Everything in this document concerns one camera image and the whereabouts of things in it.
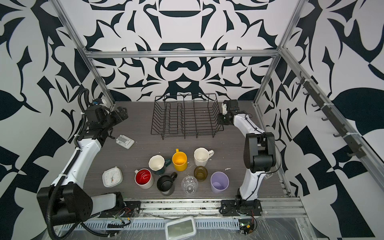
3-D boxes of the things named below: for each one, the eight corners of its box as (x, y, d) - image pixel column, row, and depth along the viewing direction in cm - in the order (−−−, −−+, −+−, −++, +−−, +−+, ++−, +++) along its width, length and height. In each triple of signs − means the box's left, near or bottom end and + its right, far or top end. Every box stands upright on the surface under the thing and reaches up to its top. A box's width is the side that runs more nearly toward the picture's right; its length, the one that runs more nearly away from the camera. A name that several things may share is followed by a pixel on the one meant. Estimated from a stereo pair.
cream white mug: (190, 162, 91) (190, 154, 83) (201, 150, 96) (202, 141, 88) (201, 171, 88) (202, 164, 79) (212, 158, 93) (214, 150, 84)
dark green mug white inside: (150, 175, 85) (146, 169, 77) (153, 161, 90) (149, 154, 83) (170, 175, 85) (168, 169, 77) (172, 161, 90) (170, 154, 83)
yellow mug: (173, 171, 88) (171, 165, 80) (174, 155, 94) (173, 147, 87) (187, 171, 88) (186, 165, 80) (187, 155, 94) (187, 147, 87)
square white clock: (105, 190, 82) (102, 188, 79) (105, 173, 87) (102, 171, 84) (123, 183, 84) (121, 181, 81) (121, 167, 89) (119, 165, 86)
